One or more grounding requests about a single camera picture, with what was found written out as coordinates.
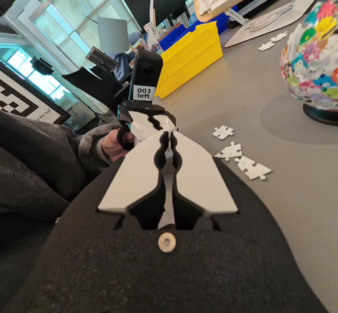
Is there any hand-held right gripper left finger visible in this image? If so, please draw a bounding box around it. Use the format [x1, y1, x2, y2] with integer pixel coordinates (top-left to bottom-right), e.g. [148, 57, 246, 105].
[98, 131, 168, 229]

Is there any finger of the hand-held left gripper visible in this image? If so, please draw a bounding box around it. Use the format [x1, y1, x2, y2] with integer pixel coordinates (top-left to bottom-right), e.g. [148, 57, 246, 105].
[150, 114, 178, 134]
[130, 119, 160, 146]

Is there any row of white puzzle pieces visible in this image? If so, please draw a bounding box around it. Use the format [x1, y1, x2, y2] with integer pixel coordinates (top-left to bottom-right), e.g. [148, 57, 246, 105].
[212, 125, 272, 181]

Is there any colourful puzzle ball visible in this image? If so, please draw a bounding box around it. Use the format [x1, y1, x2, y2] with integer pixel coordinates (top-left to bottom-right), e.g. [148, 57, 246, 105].
[280, 0, 338, 112]

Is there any yellow plastic bin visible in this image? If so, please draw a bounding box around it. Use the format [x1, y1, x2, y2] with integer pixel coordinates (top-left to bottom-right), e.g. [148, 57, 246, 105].
[155, 21, 224, 100]

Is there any black ball stand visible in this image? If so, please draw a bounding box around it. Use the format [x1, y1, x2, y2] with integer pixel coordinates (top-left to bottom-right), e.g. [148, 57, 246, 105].
[303, 102, 338, 126]

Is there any blue plastic bin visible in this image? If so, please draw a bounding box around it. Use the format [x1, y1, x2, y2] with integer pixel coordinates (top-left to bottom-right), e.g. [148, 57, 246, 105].
[158, 6, 239, 51]

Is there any person's left hand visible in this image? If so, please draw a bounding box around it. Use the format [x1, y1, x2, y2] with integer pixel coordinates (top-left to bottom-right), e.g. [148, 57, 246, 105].
[102, 129, 135, 161]

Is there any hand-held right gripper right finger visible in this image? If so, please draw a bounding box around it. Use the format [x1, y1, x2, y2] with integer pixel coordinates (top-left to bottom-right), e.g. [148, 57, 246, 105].
[169, 131, 239, 230]

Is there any black framed marker sign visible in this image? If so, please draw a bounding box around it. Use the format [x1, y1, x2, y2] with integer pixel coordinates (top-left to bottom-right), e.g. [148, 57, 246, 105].
[0, 60, 70, 125]

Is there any person's left forearm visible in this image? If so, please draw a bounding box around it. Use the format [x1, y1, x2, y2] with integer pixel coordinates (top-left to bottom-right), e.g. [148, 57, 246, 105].
[74, 123, 122, 174]

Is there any white desk stand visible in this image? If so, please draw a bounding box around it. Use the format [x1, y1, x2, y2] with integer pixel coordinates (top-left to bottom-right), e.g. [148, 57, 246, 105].
[225, 0, 321, 48]

